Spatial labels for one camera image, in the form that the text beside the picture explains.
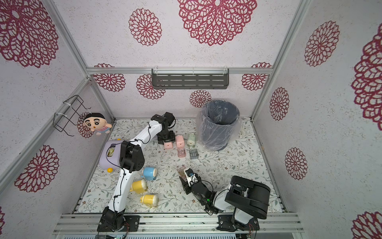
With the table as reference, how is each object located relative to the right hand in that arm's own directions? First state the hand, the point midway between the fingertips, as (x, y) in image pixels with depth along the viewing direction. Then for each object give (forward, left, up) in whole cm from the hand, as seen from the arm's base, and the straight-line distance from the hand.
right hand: (183, 174), depth 84 cm
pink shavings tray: (+2, +2, 0) cm, 3 cm away
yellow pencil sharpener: (-7, +24, 0) cm, 25 cm away
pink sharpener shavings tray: (+18, +3, -6) cm, 20 cm away
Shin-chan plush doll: (+26, +55, +15) cm, 63 cm away
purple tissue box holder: (+9, +44, +4) cm, 45 cm away
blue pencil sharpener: (0, +20, 0) cm, 20 cm away
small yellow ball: (+2, +43, 0) cm, 43 cm away
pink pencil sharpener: (+23, +4, 0) cm, 23 cm away
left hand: (+23, +11, -1) cm, 26 cm away
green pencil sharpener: (+23, -4, +1) cm, 23 cm away
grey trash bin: (+35, -22, +10) cm, 43 cm away
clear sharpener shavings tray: (+18, -6, -7) cm, 20 cm away
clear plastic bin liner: (+21, -30, +8) cm, 38 cm away
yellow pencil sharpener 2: (-14, +16, +2) cm, 22 cm away
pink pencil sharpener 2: (+20, +11, 0) cm, 23 cm away
